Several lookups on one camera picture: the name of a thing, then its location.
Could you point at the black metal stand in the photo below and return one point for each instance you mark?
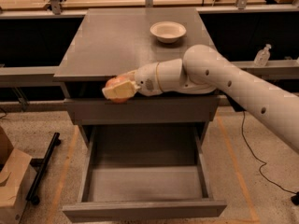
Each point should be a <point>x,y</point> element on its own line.
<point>41,164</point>

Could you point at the white paper bowl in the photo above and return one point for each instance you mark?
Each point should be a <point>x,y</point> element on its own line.
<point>168,32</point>

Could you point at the clear sanitizer bottle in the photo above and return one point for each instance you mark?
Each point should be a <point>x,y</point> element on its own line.
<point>263,56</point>

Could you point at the grey metal rail frame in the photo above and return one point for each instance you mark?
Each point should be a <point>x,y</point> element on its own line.
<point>34,40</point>

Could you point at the brown cardboard box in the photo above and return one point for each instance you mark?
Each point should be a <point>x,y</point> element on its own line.
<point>16,178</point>

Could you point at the open grey middle drawer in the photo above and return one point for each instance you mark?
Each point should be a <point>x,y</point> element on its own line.
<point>152,171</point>

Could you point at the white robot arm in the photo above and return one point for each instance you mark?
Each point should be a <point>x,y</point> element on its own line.
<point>202,70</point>

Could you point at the red apple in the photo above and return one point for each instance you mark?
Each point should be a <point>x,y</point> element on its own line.
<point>118,89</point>

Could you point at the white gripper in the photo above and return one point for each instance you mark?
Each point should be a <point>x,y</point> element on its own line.
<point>147,78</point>

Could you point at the closed grey top drawer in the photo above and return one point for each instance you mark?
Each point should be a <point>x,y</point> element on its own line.
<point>158,109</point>

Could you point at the grey drawer cabinet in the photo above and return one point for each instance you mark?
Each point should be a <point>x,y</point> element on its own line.
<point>107,45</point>

